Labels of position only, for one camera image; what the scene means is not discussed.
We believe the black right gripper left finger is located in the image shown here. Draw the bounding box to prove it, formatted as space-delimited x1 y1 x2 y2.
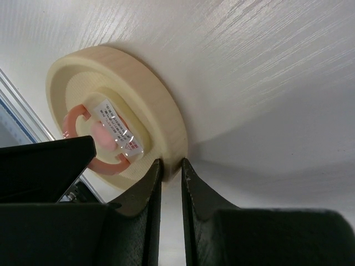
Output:
1 159 161 265

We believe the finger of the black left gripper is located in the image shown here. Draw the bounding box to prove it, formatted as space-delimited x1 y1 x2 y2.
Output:
1 136 96 203

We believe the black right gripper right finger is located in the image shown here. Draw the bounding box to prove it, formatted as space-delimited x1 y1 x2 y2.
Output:
181 159 354 265

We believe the cream lid pink smiley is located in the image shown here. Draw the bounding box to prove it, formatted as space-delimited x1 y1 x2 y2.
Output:
45 46 188 190

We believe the aluminium mounting rail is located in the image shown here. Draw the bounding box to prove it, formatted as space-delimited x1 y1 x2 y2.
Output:
1 72 55 147

